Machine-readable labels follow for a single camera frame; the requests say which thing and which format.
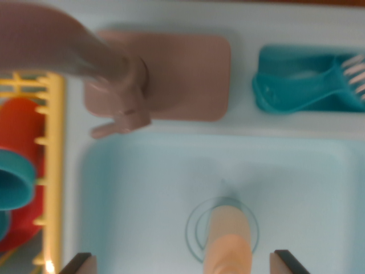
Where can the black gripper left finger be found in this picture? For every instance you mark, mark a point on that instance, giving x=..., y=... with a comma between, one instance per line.
x=82, y=265

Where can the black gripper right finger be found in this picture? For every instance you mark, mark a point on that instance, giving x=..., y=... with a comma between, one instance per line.
x=285, y=264

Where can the peach detergent bottle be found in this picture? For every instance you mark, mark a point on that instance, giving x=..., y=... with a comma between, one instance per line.
x=228, y=245

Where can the light blue toy sink unit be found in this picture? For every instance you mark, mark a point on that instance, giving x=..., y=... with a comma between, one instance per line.
x=171, y=171

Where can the orange toy plate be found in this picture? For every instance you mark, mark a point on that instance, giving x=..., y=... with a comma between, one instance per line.
x=25, y=222

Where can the teal toy mug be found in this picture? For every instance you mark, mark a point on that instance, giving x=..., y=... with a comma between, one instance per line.
x=3, y=225

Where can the yellow dish rack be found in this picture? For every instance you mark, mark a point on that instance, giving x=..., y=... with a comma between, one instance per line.
x=54, y=171

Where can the orange tumbler with teal rim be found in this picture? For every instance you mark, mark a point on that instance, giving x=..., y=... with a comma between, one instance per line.
x=17, y=125

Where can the teal dish brush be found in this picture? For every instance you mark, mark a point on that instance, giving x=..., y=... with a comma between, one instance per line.
x=299, y=94

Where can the grey toy faucet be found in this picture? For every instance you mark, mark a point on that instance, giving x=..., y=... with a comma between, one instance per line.
x=57, y=40

